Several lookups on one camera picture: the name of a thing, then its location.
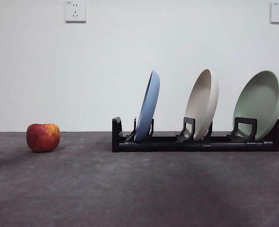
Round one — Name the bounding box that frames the blue plate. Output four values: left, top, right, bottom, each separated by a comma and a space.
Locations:
134, 70, 161, 143

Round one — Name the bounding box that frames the red apple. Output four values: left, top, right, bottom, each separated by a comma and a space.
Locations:
26, 122, 61, 153

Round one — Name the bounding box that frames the black plate rack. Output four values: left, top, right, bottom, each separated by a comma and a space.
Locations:
111, 116, 279, 153

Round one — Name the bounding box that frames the beige plate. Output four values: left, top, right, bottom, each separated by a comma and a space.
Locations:
184, 69, 219, 141

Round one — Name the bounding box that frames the green plate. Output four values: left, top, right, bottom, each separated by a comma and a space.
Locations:
233, 70, 279, 142

